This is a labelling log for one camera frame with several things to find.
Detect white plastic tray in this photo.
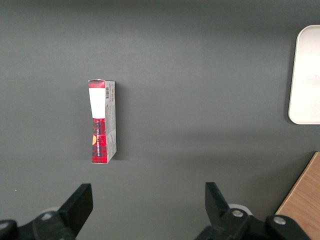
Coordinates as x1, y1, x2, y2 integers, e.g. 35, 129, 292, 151
288, 24, 320, 125

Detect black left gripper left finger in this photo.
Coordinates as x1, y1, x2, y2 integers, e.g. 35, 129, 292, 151
0, 183, 94, 240

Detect light wooden board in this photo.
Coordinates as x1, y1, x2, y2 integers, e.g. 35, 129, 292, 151
275, 151, 320, 240

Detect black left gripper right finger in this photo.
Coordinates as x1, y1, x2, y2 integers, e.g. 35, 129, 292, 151
194, 181, 311, 240

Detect red plaid cardboard box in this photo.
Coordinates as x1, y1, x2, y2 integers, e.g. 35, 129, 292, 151
87, 78, 118, 165

